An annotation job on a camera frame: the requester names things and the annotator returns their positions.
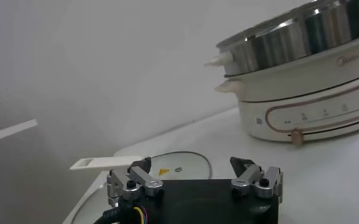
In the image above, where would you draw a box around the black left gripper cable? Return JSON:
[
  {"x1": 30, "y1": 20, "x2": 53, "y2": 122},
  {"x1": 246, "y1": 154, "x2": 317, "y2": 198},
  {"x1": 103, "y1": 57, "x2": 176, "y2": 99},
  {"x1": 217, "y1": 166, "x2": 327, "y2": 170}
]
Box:
[{"x1": 93, "y1": 206, "x2": 149, "y2": 224}]

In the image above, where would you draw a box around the stainless steel steamer basket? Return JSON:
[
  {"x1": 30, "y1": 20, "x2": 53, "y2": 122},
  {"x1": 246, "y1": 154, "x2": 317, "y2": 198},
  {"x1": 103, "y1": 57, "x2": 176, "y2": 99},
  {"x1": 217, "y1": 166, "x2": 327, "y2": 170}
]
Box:
[{"x1": 204, "y1": 0, "x2": 359, "y2": 77}]

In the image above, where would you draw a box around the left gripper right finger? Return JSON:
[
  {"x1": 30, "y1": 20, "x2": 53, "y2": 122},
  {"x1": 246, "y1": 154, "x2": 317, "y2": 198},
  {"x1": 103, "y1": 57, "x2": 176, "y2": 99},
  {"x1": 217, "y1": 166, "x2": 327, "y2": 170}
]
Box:
[{"x1": 229, "y1": 156, "x2": 283, "y2": 203}]

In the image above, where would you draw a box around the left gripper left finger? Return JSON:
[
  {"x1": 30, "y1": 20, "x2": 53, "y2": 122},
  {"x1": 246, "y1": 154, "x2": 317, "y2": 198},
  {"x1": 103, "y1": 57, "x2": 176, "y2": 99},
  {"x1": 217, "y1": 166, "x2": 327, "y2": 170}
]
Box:
[{"x1": 107, "y1": 156, "x2": 165, "y2": 208}]

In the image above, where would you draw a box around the cream electric cooker pot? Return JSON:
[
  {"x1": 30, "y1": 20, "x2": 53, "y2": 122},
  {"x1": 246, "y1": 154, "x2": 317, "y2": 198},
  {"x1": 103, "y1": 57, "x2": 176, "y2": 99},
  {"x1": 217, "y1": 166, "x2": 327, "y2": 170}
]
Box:
[{"x1": 215, "y1": 32, "x2": 359, "y2": 146}]

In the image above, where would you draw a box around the glass lid with white handle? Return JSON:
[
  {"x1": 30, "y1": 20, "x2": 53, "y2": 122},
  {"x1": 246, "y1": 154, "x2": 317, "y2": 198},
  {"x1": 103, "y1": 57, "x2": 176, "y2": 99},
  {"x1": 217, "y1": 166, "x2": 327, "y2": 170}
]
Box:
[{"x1": 69, "y1": 151, "x2": 213, "y2": 224}]

